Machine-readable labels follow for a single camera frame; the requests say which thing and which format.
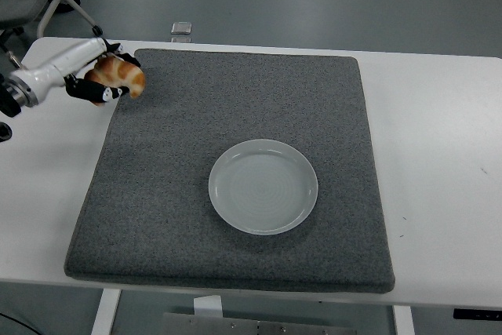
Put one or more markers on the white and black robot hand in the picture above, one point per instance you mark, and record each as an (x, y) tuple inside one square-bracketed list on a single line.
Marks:
[(66, 62)]

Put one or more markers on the golden brown croissant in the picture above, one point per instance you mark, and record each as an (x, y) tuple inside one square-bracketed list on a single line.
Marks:
[(125, 74)]

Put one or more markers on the pale grey round plate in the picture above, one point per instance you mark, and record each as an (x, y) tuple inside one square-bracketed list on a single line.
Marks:
[(263, 188)]

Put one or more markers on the grey metal plate with screws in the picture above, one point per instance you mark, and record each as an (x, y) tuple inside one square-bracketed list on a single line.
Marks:
[(255, 325)]

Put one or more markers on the silver floor socket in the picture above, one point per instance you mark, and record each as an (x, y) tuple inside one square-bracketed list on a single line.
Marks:
[(181, 27)]

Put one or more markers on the grey felt mat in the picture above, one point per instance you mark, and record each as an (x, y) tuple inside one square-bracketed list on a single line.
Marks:
[(235, 107)]

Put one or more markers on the white table leg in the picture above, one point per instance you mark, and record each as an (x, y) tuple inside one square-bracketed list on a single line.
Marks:
[(105, 311), (404, 321)]

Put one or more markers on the black table control panel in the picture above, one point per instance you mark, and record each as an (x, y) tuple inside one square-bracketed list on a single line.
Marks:
[(476, 314)]

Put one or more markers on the white bracket under table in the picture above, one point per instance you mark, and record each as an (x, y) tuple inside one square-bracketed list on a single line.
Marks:
[(208, 306)]

